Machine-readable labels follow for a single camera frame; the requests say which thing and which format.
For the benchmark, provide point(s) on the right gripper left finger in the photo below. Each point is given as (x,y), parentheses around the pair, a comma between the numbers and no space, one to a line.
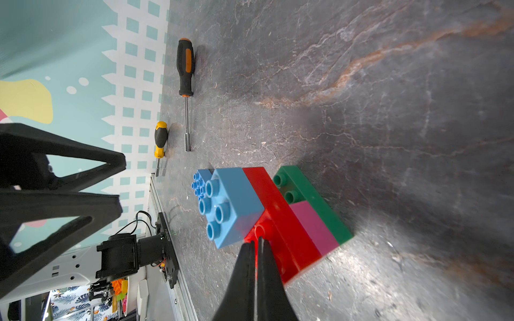
(238,301)

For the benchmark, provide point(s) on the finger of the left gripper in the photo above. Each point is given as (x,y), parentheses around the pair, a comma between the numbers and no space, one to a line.
(34,159)
(90,212)

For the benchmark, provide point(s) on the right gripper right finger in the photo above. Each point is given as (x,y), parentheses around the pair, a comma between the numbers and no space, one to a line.
(272,301)

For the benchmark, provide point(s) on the red lego brick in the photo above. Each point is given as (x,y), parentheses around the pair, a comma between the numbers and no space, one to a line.
(293,249)

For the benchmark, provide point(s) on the pink lego brick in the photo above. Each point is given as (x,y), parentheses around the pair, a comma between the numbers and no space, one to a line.
(322,238)

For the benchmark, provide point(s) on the small blue lego brick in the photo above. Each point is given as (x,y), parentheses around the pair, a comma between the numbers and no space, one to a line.
(231,206)

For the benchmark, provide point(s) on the green lego brick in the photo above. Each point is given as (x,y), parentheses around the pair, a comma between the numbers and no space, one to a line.
(295,187)

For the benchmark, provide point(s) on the yellow black screwdriver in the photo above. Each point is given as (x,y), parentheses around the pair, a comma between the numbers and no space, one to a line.
(160,137)

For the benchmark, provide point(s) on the black orange screwdriver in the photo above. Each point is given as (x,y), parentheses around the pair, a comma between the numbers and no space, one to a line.
(186,68)

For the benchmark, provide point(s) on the aluminium front rail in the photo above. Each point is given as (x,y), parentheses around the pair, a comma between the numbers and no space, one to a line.
(181,303)

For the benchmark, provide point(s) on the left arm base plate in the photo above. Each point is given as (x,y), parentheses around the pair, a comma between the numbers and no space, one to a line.
(171,264)

